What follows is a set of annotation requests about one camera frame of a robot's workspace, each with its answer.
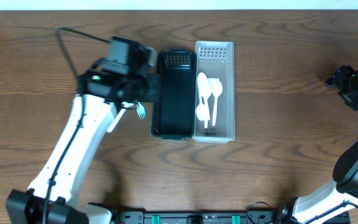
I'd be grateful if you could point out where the white spoon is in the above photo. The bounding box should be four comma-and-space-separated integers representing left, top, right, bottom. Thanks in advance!
211, 81, 223, 126
200, 84, 211, 129

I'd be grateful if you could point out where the left black cable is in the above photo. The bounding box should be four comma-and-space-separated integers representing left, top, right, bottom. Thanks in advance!
42, 26, 111, 224

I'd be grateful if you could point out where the mint green fork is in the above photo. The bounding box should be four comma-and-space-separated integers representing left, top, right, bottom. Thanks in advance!
136, 102, 147, 119

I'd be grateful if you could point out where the white spoon crossed top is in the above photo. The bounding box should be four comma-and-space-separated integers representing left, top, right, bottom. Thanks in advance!
197, 72, 211, 106

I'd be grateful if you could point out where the white spoon crossed under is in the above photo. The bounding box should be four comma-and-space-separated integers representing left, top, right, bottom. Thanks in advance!
196, 94, 206, 121

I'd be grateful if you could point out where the clear plastic basket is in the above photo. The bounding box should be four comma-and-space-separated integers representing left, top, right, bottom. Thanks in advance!
193, 40, 235, 143

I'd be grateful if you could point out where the white fork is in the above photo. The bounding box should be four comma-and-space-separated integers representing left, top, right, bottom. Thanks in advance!
106, 102, 134, 133

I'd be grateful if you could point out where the black plastic basket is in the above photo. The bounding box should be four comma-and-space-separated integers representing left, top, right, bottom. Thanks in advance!
151, 50, 197, 140

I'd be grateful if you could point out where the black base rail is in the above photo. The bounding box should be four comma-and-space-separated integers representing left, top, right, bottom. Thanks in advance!
87, 202, 351, 224

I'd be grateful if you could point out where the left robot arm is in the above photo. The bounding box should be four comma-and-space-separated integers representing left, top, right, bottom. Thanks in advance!
6, 37, 160, 223

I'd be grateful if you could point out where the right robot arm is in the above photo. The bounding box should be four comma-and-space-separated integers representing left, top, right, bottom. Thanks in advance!
273, 65, 358, 223

